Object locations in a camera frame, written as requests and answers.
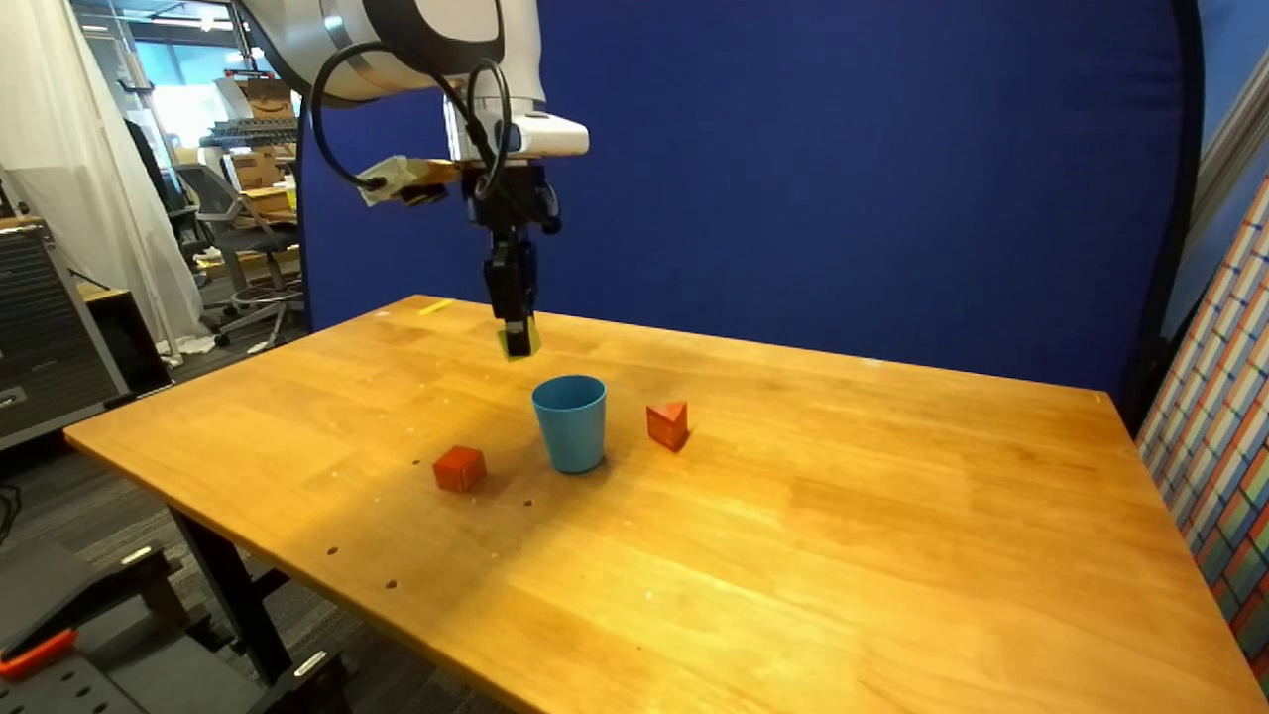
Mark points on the red triangular block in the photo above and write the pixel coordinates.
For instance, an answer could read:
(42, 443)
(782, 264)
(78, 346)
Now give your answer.
(666, 425)

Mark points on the blue fabric backdrop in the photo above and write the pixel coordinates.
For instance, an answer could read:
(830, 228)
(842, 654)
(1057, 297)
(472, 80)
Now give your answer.
(847, 174)

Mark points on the white curtain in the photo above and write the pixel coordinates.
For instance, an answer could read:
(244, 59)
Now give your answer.
(92, 146)

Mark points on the red cube block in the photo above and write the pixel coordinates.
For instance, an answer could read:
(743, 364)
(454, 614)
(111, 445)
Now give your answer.
(460, 470)

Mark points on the black equipment case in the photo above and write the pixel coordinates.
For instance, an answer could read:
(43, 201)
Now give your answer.
(43, 331)

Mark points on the blue plastic cup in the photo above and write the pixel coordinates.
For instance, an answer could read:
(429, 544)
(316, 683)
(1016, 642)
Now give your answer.
(571, 421)

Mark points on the dark low cabinet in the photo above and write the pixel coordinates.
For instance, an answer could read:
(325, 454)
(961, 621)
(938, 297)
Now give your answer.
(127, 339)

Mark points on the colourful patterned panel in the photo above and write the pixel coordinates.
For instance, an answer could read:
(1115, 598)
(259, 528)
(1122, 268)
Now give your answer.
(1224, 437)

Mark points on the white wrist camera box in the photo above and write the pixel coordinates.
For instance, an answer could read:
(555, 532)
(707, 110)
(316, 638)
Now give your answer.
(548, 137)

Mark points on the black floor stand base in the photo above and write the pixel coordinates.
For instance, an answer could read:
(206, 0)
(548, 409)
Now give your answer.
(144, 659)

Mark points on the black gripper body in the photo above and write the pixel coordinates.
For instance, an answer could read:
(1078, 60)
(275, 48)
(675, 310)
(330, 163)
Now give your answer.
(510, 201)

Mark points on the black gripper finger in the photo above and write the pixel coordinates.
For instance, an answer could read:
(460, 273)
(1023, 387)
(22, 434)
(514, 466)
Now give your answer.
(524, 285)
(498, 285)

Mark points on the black table leg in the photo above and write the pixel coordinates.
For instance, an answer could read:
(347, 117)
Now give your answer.
(239, 598)

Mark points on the shelf with cardboard boxes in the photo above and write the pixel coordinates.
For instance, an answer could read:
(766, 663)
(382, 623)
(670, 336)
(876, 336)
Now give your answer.
(259, 133)

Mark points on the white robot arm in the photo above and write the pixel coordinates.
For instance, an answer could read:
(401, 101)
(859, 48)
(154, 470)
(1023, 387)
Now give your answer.
(396, 43)

